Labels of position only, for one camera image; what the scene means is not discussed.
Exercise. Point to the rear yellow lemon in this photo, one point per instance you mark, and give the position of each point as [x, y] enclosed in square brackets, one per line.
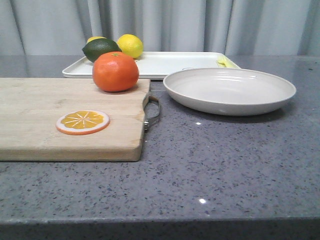
[94, 38]

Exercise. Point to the wooden cutting board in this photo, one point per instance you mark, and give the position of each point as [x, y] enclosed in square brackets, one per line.
[30, 108]

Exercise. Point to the green lime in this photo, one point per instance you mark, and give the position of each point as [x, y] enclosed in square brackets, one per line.
[94, 49]

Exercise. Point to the grey curtain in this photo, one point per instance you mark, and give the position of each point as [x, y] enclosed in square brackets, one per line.
[231, 27]

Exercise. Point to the orange slice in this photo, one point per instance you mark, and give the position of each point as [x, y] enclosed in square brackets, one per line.
[82, 122]

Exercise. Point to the shallow white plate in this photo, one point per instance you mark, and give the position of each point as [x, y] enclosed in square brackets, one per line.
[229, 91]

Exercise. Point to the whole orange fruit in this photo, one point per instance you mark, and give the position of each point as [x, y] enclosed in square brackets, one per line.
[115, 72]

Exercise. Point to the yellow utensil on tray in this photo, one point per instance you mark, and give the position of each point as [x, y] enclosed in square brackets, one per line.
[226, 62]

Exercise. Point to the white rectangular tray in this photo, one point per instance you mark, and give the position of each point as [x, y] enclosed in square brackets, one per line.
[153, 65]

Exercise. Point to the front yellow lemon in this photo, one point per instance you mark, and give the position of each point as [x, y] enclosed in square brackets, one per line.
[131, 45]

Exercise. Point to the yellow lemon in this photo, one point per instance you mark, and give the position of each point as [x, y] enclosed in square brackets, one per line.
[131, 45]
[94, 38]

